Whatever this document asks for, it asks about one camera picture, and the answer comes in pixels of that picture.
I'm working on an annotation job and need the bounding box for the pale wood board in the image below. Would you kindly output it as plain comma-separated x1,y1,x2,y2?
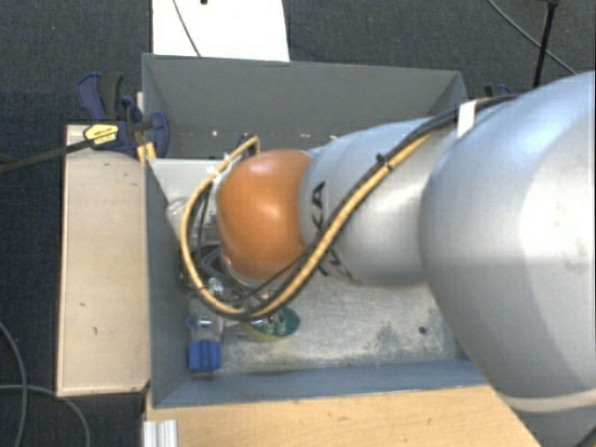
55,124,153,398

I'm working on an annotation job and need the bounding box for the green round toy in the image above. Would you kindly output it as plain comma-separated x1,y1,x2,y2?
239,305,302,343

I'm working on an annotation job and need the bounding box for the grey metal bin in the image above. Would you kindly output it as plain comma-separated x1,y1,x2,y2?
141,52,491,410

